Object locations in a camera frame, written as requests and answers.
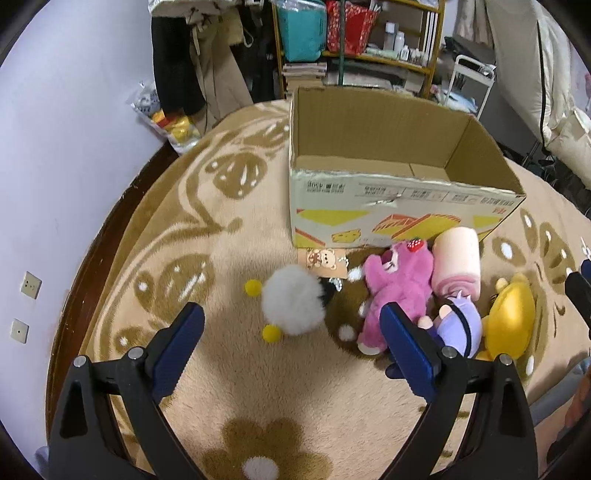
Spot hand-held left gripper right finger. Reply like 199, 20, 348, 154
379, 302, 540, 480

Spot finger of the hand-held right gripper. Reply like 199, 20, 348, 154
564, 261, 591, 342

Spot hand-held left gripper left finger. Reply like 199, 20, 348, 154
46, 302, 206, 480

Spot pink bear plush toy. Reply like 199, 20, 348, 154
348, 237, 435, 355

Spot yellow plush toy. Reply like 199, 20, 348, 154
475, 273, 536, 363

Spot pink roll cake plush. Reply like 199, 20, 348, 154
431, 227, 482, 298

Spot white fluffy plush toy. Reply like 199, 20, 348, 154
245, 264, 329, 343

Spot cardboard box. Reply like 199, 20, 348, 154
288, 87, 527, 251

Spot purple-haired plush doll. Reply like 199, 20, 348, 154
418, 293, 483, 358

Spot beige flower-patterned blanket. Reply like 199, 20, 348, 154
78, 99, 591, 480

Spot clear plastic bag of toys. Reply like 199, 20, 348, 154
130, 80, 204, 155

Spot white rolling cart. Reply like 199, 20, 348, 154
441, 54, 497, 121

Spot beige hanging coat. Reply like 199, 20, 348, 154
187, 9, 256, 132

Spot wooden shelf rack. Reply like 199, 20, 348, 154
271, 0, 446, 100

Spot black hanging pants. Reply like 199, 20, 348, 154
151, 16, 206, 116

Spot stack of old books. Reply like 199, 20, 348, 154
281, 62, 328, 93

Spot group of cosmetic bottles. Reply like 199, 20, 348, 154
383, 22, 430, 65

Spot green pole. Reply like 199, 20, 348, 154
338, 0, 345, 86

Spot red patterned gift bag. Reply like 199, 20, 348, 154
325, 0, 380, 56

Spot teal shopping bag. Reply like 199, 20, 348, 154
276, 0, 328, 63

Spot bear keychain card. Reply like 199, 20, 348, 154
298, 248, 349, 280

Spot dark wooden bed frame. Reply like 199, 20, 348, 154
46, 138, 182, 416

